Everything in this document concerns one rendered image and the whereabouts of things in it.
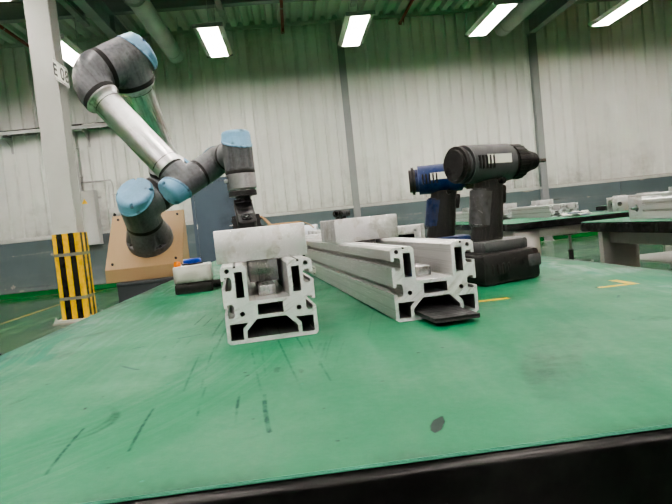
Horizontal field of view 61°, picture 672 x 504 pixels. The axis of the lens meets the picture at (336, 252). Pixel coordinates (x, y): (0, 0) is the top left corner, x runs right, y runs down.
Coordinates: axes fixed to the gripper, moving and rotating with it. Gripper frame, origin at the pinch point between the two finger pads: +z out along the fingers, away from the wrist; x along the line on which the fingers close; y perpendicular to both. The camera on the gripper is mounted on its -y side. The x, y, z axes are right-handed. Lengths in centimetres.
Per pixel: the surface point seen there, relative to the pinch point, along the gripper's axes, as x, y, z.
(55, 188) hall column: 209, 602, -86
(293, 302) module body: -2, -84, -2
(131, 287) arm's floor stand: 37, 44, 4
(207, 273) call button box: 10.2, -19.7, -1.6
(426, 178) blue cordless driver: -36, -35, -16
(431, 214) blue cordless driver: -37, -34, -9
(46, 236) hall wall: 386, 1135, -42
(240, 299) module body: 4, -84, -3
